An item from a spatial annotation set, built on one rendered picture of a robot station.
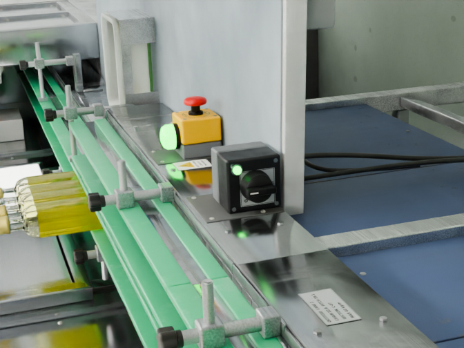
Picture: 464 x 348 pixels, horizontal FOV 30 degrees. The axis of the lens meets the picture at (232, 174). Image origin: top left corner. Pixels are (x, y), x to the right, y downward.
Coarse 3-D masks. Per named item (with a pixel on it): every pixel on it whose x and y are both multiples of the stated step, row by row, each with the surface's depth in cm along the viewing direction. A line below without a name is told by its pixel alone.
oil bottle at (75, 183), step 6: (72, 180) 181; (78, 180) 181; (30, 186) 178; (36, 186) 178; (42, 186) 178; (48, 186) 178; (54, 186) 177; (60, 186) 177; (66, 186) 177; (72, 186) 177; (78, 186) 177; (18, 192) 177; (24, 192) 175; (30, 192) 175; (36, 192) 175; (18, 198) 176
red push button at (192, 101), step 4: (192, 96) 150; (196, 96) 150; (200, 96) 150; (184, 100) 149; (188, 100) 148; (192, 100) 148; (196, 100) 148; (200, 100) 148; (204, 100) 148; (184, 104) 149; (188, 104) 148; (192, 104) 148; (196, 104) 147; (200, 104) 148; (192, 108) 149; (196, 108) 149; (196, 112) 149
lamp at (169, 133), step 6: (162, 126) 149; (168, 126) 148; (174, 126) 148; (162, 132) 148; (168, 132) 148; (174, 132) 148; (162, 138) 148; (168, 138) 148; (174, 138) 148; (180, 138) 148; (162, 144) 149; (168, 144) 148; (174, 144) 148; (180, 144) 149
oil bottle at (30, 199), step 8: (40, 192) 174; (48, 192) 174; (56, 192) 173; (64, 192) 173; (72, 192) 173; (80, 192) 173; (24, 200) 170; (32, 200) 169; (40, 200) 170; (48, 200) 170; (24, 208) 169
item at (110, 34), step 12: (108, 24) 203; (108, 36) 204; (108, 48) 204; (120, 48) 190; (108, 60) 205; (120, 60) 191; (108, 72) 206; (120, 72) 191; (108, 84) 207; (120, 84) 191; (108, 96) 208; (120, 96) 192
